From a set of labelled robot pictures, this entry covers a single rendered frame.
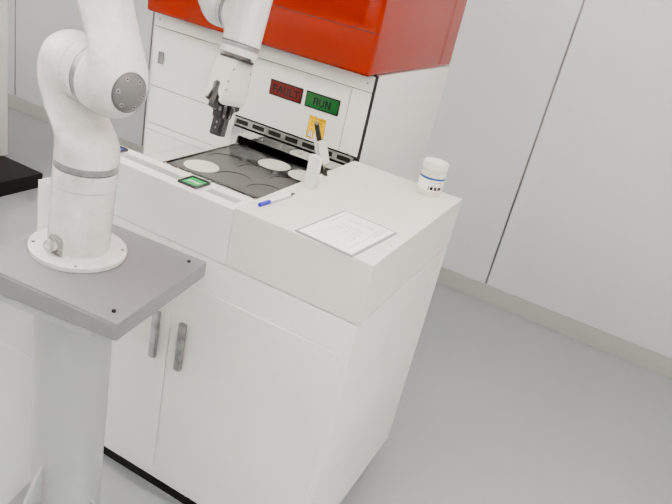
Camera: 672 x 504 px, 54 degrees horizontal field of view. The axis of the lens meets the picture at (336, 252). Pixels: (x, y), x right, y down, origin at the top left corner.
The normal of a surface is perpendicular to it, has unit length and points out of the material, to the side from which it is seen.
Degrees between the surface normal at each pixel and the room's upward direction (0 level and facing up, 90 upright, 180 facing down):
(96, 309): 2
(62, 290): 2
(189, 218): 90
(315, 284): 90
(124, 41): 65
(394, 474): 0
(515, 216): 90
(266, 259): 90
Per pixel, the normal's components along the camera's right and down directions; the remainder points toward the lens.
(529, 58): -0.45, 0.29
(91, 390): 0.77, 0.40
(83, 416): 0.59, 0.45
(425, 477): 0.21, -0.89
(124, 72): 0.71, 0.11
